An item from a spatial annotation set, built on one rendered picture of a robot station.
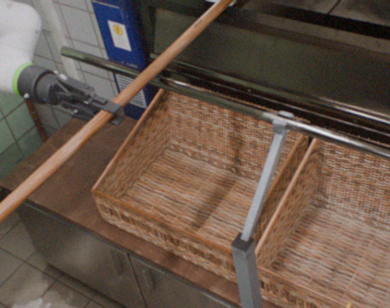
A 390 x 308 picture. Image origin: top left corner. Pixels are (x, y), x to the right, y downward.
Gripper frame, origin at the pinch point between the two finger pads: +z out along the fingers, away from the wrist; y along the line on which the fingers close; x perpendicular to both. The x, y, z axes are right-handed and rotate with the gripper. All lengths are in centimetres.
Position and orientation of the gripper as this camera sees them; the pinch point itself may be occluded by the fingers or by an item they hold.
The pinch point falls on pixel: (108, 111)
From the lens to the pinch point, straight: 147.6
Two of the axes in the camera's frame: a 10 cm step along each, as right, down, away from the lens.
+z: 8.3, 3.2, -4.6
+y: 1.1, 7.1, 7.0
